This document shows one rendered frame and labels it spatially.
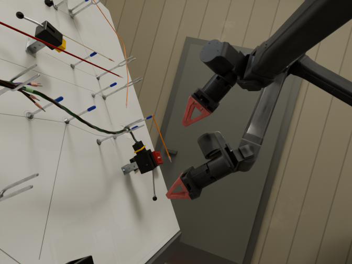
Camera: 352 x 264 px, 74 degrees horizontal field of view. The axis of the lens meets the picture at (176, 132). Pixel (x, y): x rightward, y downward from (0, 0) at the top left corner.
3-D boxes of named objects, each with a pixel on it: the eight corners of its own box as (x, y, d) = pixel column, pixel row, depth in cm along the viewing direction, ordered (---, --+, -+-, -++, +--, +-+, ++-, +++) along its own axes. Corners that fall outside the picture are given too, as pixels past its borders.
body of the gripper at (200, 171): (180, 179, 61) (204, 165, 59) (187, 168, 71) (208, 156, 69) (193, 200, 61) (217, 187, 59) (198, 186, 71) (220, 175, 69)
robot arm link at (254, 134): (295, 55, 78) (283, 79, 87) (277, 50, 79) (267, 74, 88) (257, 162, 58) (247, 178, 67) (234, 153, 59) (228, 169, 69)
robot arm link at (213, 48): (264, 91, 53) (273, 57, 54) (241, 65, 45) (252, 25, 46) (220, 91, 62) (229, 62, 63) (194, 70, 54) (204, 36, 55)
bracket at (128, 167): (124, 175, 68) (138, 169, 67) (120, 167, 68) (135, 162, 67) (131, 170, 72) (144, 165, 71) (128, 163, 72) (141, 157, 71)
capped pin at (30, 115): (25, 111, 45) (59, 92, 43) (33, 113, 47) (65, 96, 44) (25, 117, 45) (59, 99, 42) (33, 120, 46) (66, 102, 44)
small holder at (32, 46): (1, 18, 49) (26, -1, 47) (40, 47, 56) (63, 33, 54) (-2, 31, 46) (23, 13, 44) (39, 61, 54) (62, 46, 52)
